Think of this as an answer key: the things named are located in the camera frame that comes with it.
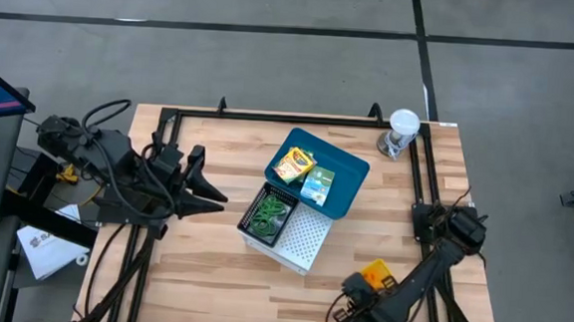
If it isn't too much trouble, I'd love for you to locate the yellow cable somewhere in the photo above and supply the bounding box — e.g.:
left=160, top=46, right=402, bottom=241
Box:
left=53, top=161, right=103, bottom=208

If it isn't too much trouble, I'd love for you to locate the yellow slotted plastic basket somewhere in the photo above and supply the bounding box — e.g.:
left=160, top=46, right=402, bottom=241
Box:
left=359, top=256, right=396, bottom=291

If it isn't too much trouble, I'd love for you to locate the white light bulb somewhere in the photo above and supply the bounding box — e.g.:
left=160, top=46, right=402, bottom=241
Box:
left=388, top=108, right=423, bottom=140

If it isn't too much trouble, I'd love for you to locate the black slotted plastic basket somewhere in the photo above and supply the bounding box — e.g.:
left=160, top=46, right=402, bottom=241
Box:
left=235, top=179, right=302, bottom=250

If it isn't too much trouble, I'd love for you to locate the black metal stand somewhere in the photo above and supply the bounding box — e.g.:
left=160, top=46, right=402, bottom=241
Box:
left=0, top=147, right=104, bottom=250

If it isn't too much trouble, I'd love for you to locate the round wooden lamp base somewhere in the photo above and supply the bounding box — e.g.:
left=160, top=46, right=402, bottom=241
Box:
left=375, top=130, right=405, bottom=161

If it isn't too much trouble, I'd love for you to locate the white perforated metal shelf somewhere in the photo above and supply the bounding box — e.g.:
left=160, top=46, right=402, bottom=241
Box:
left=234, top=197, right=336, bottom=278

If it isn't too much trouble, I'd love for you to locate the yellow green crayon box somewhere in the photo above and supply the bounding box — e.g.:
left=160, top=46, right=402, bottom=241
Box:
left=298, top=163, right=338, bottom=209
left=293, top=148, right=319, bottom=184
left=271, top=146, right=317, bottom=186

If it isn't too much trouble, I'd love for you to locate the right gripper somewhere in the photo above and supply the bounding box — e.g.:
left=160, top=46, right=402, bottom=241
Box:
left=331, top=271, right=401, bottom=322

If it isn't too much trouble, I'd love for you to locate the white paper sheet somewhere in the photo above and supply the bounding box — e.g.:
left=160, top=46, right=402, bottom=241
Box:
left=13, top=200, right=94, bottom=284

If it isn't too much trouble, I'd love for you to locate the white lamp cord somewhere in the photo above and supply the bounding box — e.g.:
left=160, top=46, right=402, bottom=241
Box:
left=385, top=131, right=414, bottom=161

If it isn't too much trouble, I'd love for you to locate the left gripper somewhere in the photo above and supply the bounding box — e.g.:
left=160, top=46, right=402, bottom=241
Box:
left=145, top=131, right=233, bottom=223

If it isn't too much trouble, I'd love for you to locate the blue plastic bin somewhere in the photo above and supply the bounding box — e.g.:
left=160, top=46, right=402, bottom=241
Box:
left=261, top=125, right=374, bottom=223

